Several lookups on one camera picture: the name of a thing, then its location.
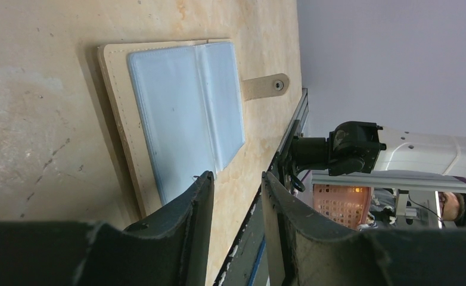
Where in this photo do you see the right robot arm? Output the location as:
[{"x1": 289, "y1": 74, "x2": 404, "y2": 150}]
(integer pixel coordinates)
[{"x1": 287, "y1": 121, "x2": 466, "y2": 179}]

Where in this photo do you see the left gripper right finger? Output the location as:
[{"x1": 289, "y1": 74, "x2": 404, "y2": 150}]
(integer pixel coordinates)
[{"x1": 261, "y1": 172, "x2": 466, "y2": 285}]

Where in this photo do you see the person in striped shirt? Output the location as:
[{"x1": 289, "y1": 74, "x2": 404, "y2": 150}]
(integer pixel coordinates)
[{"x1": 438, "y1": 192, "x2": 466, "y2": 227}]

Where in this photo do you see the pink perforated plastic crate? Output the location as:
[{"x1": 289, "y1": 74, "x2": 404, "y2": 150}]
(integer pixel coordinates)
[{"x1": 313, "y1": 184, "x2": 372, "y2": 229}]

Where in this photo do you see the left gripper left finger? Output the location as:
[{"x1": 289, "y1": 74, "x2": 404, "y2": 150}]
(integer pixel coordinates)
[{"x1": 0, "y1": 171, "x2": 214, "y2": 285}]

